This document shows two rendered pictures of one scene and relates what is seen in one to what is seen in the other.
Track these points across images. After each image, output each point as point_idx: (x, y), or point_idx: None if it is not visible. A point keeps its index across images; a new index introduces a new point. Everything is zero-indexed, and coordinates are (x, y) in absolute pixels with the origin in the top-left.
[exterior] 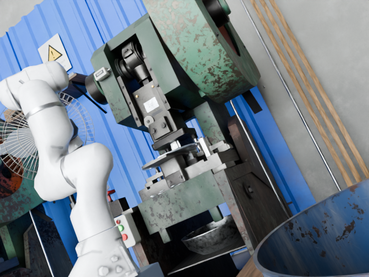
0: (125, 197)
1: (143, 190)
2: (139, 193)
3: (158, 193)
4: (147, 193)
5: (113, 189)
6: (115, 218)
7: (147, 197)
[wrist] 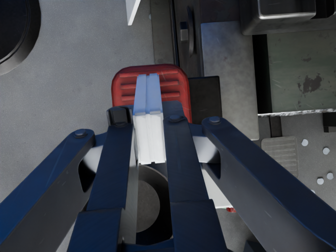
0: (219, 77)
1: (288, 18)
2: (258, 22)
3: (334, 27)
4: (297, 24)
5: (189, 86)
6: (225, 206)
7: (281, 30)
